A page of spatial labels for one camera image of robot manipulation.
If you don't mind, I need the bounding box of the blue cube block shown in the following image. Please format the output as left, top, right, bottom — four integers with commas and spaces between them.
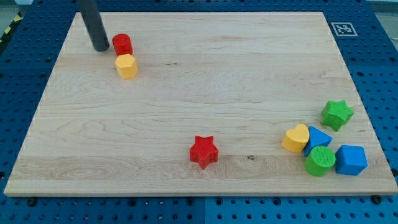
335, 145, 368, 175

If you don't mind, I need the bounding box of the blue triangle block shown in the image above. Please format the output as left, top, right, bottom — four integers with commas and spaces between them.
303, 126, 333, 157

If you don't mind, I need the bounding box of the wooden board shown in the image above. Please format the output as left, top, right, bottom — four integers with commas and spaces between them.
4, 12, 397, 197

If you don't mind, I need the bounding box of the green star block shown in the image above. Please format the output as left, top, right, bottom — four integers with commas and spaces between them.
321, 100, 355, 131

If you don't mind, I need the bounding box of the red cylinder block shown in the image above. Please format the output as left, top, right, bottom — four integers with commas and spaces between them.
112, 34, 134, 56

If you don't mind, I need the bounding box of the yellow hexagon block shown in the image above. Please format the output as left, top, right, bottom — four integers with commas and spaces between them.
115, 54, 139, 79

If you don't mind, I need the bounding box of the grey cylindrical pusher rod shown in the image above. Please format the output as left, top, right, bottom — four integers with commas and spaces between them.
76, 0, 109, 52

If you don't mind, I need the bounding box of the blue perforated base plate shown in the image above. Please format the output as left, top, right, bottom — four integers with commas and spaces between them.
1, 1, 397, 223

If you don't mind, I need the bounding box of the yellow heart block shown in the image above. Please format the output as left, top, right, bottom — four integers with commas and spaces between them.
282, 124, 310, 153

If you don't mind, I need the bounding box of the white fiducial marker tag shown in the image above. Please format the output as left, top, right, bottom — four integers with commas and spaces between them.
331, 22, 358, 37

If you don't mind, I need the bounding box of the red star block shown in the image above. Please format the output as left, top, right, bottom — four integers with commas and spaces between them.
189, 136, 219, 170

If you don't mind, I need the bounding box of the green cylinder block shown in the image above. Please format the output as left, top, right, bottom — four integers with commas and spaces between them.
304, 146, 336, 177

